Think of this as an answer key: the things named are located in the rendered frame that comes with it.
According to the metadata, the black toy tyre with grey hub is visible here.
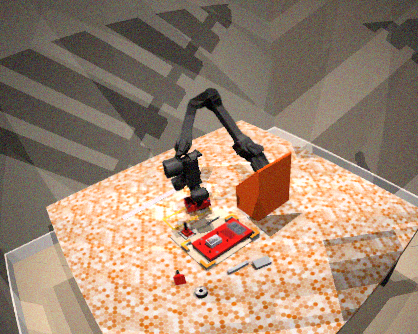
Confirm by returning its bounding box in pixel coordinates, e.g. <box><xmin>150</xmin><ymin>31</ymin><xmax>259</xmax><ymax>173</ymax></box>
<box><xmin>194</xmin><ymin>286</ymin><xmax>208</xmax><ymax>298</ymax></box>

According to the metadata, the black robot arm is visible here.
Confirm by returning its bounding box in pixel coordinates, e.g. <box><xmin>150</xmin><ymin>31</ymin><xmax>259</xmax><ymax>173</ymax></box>
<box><xmin>162</xmin><ymin>88</ymin><xmax>270</xmax><ymax>191</ymax></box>

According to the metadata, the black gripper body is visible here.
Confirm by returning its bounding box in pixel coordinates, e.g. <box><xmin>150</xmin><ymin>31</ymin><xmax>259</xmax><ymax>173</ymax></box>
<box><xmin>182</xmin><ymin>169</ymin><xmax>209</xmax><ymax>202</ymax></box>

